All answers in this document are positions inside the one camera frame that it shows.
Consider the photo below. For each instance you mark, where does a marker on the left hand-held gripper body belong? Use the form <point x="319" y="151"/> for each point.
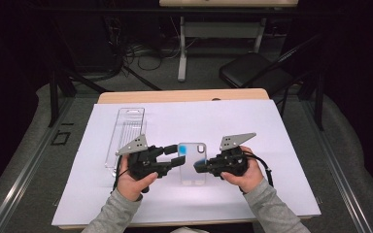
<point x="142" y="161"/>

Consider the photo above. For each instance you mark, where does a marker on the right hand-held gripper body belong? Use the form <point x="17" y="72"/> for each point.
<point x="230" y="161"/>

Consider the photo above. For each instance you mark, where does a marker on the translucent phone case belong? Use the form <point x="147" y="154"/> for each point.
<point x="191" y="174"/>

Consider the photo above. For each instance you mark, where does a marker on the person's right hand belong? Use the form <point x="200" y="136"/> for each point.
<point x="252" y="176"/>

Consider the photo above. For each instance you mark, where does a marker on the person's left hand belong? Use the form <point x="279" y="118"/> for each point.
<point x="129" y="186"/>

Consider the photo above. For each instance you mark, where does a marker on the white table cover sheet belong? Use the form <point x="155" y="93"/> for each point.
<point x="175" y="123"/>

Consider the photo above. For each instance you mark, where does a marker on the clear plastic storage bin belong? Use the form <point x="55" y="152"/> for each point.
<point x="129" y="123"/>

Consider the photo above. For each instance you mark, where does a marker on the black folding chair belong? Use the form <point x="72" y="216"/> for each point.
<point x="249" y="69"/>

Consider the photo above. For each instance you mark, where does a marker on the desk with white legs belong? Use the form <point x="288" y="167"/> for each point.
<point x="182" y="48"/>

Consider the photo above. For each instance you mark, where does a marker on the black metal stand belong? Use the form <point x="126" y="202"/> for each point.
<point x="54" y="97"/>
<point x="319" y="106"/>

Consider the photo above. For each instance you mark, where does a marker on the metal floor rail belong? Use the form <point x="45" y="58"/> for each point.
<point x="336" y="171"/>
<point x="24" y="171"/>

